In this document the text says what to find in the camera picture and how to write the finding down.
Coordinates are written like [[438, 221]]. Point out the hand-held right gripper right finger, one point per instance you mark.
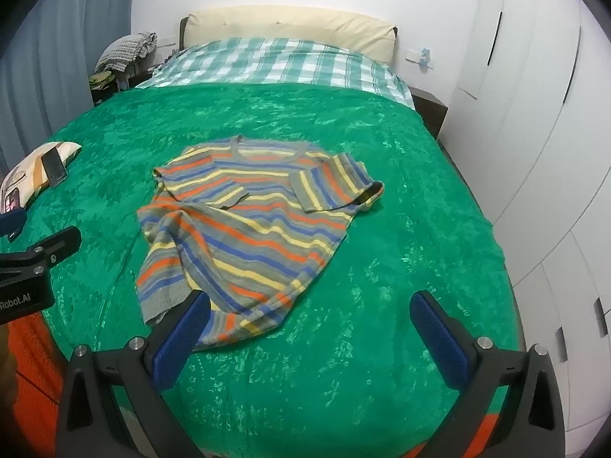
[[439, 338]]

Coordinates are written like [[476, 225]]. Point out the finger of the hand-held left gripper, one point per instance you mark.
[[12, 224], [57, 245]]

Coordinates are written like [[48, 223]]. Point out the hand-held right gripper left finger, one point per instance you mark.
[[184, 338]]

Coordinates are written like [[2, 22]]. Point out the striped knit sweater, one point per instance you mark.
[[248, 229]]

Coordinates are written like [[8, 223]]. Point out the smartphone with lit screen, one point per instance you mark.
[[12, 201]]

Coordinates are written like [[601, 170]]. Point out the patterned white pillow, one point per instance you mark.
[[24, 169]]

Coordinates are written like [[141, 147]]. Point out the black smartphone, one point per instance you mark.
[[53, 168]]

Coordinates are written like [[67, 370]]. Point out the green floral blanket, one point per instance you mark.
[[358, 272]]

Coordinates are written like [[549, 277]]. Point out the green folded cloth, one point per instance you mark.
[[101, 81]]

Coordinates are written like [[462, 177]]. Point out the blue-grey curtain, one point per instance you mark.
[[57, 57]]

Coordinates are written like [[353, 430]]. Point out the grey checkered cloth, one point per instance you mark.
[[126, 50]]

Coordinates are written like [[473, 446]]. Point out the dark wooden nightstand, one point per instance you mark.
[[429, 109]]

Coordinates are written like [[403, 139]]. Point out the white wardrobe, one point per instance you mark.
[[539, 105]]

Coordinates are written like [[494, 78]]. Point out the green plaid bedsheet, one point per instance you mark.
[[286, 62]]

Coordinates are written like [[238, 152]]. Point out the cream padded headboard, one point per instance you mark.
[[286, 24]]

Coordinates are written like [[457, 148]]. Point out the wall socket with blue plug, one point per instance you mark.
[[422, 56]]

